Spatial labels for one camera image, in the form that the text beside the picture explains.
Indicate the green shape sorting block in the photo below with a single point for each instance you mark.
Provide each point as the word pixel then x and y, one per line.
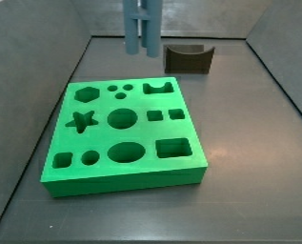
pixel 124 137

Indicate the blue three prong peg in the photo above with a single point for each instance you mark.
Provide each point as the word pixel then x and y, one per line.
pixel 142 20

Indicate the dark curved arch block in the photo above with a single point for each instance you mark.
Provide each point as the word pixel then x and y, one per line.
pixel 187 59

